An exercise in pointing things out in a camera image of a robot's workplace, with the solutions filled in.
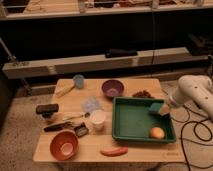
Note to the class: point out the orange apple toy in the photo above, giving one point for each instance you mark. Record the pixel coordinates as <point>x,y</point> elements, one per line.
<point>157,132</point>

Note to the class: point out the black box on beam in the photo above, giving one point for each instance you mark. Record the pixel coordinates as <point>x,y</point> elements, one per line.
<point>111,53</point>

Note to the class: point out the brown crumbly pile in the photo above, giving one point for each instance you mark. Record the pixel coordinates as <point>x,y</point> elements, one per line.
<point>142,94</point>

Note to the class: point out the wooden beam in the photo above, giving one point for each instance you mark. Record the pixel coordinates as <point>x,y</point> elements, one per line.
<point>37,68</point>

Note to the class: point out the wooden low table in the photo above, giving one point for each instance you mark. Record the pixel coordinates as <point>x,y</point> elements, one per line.
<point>98,146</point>

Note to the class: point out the white paper cup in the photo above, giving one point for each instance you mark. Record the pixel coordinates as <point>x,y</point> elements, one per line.
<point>97,118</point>

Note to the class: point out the blue plastic cup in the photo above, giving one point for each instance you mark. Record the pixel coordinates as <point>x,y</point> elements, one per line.
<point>78,81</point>

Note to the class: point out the purple bowl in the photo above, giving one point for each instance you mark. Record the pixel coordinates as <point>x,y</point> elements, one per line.
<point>112,88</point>

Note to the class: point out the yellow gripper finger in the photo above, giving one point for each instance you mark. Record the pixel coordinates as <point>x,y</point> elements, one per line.
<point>164,110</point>

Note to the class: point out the wooden handled brush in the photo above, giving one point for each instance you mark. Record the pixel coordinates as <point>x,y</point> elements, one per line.
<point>84,115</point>

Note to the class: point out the black block on stand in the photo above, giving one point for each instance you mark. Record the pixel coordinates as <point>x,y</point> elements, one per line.
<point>46,111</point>

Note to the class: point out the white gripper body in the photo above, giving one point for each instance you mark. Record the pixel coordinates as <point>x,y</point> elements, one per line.
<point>175,99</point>

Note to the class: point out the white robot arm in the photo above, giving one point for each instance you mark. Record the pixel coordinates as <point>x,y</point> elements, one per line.
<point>198,88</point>

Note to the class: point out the orange bowl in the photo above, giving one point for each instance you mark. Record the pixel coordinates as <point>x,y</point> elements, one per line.
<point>64,146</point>

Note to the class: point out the clear plastic lid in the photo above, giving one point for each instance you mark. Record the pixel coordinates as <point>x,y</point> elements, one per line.
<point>90,105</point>

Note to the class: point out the orange carrot toy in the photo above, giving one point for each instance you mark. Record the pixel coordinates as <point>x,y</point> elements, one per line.
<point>116,152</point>

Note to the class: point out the black handled tool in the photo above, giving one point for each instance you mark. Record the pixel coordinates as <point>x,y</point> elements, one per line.
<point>61,126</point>

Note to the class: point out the teal green sponge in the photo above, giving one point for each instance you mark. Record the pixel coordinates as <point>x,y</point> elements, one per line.
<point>155,108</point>

